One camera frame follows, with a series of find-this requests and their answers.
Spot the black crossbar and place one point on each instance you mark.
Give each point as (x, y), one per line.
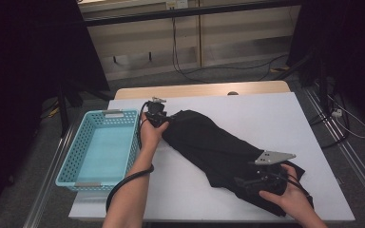
(183, 12)

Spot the aluminium floor rail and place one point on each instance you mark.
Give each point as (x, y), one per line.
(44, 186)
(345, 148)

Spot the person's right hand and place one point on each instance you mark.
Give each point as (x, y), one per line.
(293, 199)

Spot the wooden table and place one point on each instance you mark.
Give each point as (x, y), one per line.
(202, 89)

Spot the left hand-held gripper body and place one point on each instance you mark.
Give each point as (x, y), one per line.
(157, 114)

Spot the black stand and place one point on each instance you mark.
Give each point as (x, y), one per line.
(321, 79)
(64, 110)

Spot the white wall socket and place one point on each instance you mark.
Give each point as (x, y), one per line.
(177, 4)

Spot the yellow floor tape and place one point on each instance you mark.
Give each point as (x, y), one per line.
(280, 68)
(53, 111)

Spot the light blue perforated basket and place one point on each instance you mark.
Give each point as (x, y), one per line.
(104, 152)

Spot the round table grommet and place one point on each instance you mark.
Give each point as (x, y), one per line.
(233, 93)

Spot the white power adapter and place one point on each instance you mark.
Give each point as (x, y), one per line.
(337, 113)

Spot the black shorts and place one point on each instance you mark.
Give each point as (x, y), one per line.
(209, 142)

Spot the person's left hand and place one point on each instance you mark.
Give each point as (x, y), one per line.
(150, 136)

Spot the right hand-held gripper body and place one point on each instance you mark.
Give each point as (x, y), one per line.
(271, 177)

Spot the black curtain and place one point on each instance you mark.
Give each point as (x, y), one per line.
(355, 38)
(19, 63)

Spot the beige cabinet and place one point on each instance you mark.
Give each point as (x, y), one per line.
(234, 41)

